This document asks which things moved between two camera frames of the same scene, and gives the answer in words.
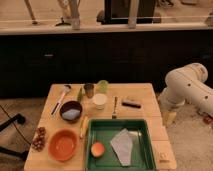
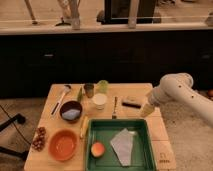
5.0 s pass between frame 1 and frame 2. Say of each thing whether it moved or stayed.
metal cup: stayed
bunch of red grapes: stayed
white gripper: moved
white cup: stayed
